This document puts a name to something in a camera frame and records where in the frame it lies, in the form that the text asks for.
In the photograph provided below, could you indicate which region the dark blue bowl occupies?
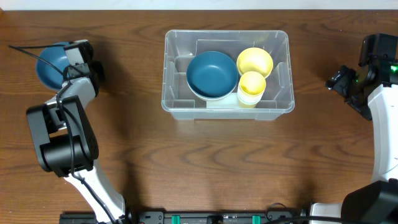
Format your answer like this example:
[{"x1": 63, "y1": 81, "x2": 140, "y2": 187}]
[
  {"x1": 35, "y1": 47, "x2": 69, "y2": 91},
  {"x1": 186, "y1": 51, "x2": 239, "y2": 97}
]

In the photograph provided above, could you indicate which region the yellow plastic cup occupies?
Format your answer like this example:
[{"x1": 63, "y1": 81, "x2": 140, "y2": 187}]
[
  {"x1": 238, "y1": 71, "x2": 267, "y2": 96},
  {"x1": 239, "y1": 102, "x2": 256, "y2": 108}
]

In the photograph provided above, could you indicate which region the large cream bowl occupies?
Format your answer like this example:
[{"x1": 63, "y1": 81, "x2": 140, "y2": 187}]
[{"x1": 188, "y1": 86, "x2": 233, "y2": 101}]

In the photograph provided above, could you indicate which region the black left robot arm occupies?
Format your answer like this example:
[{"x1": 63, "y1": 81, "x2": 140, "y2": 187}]
[{"x1": 26, "y1": 40, "x2": 130, "y2": 223}]

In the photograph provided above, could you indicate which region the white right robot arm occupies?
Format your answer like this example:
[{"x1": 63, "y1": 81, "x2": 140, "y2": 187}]
[{"x1": 309, "y1": 33, "x2": 397, "y2": 223}]

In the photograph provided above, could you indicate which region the clear plastic storage container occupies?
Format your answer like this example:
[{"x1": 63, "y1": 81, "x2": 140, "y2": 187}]
[{"x1": 161, "y1": 30, "x2": 295, "y2": 120}]

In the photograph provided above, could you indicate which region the black left camera cable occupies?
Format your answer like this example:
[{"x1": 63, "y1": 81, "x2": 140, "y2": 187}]
[{"x1": 7, "y1": 44, "x2": 119, "y2": 224}]

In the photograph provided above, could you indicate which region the black mounting rail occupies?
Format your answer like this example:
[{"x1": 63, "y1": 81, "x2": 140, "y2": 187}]
[{"x1": 116, "y1": 207, "x2": 309, "y2": 224}]

